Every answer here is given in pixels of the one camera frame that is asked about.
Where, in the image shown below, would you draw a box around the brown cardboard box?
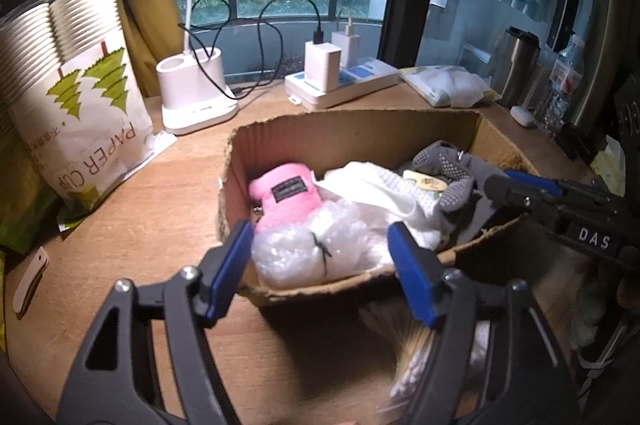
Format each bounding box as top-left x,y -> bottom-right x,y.
216,108 -> 542,309

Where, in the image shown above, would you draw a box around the black cable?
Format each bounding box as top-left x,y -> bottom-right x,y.
178,0 -> 327,99

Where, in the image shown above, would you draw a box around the yellow-green tissue pack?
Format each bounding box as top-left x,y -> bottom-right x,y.
589,136 -> 627,199

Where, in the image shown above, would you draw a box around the white power strip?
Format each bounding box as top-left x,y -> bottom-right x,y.
284,57 -> 400,110

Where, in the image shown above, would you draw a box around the pink plush toy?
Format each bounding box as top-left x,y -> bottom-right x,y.
248,162 -> 324,234

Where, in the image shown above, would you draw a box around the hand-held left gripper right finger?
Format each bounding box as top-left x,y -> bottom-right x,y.
387,221 -> 586,425

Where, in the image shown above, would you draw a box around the small white charger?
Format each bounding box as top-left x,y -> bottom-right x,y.
331,12 -> 361,69

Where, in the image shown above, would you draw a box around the clear water bottle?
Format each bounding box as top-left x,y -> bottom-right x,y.
534,34 -> 586,137

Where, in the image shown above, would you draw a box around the white wet wipes pack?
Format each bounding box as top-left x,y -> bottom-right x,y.
399,64 -> 494,109

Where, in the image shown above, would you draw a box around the grey dotted gloves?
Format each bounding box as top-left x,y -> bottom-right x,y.
397,139 -> 532,252

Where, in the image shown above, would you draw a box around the white desk lamp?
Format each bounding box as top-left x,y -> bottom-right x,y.
99,0 -> 239,136

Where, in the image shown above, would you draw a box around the person's right hand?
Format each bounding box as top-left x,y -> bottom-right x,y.
617,276 -> 640,311

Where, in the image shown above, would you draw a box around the green plastic bag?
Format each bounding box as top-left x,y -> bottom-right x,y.
0,125 -> 65,257

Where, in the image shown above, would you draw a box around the dark olive curtain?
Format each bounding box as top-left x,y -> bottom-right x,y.
115,0 -> 170,99

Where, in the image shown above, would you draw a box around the large white charger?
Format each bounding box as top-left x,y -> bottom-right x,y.
304,40 -> 344,94

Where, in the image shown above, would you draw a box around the white earbud case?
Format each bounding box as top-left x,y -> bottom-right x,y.
509,104 -> 536,129

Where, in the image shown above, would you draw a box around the small white flat object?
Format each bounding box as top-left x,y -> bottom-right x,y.
13,247 -> 50,320

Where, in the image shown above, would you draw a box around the bag of paper cups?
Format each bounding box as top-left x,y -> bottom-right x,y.
0,0 -> 179,234

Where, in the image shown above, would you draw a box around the white bubble wrap bundle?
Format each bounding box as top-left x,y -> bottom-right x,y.
250,199 -> 402,292

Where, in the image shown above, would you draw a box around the white fluffy cloth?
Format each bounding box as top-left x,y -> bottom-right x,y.
572,274 -> 627,352
359,302 -> 493,412

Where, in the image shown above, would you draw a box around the steel thermos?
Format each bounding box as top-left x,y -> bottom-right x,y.
492,26 -> 542,109

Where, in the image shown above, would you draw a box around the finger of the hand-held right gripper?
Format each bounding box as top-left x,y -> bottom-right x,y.
482,174 -> 562,219
504,170 -> 564,198

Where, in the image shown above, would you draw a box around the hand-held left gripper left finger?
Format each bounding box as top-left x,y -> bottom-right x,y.
60,220 -> 256,425

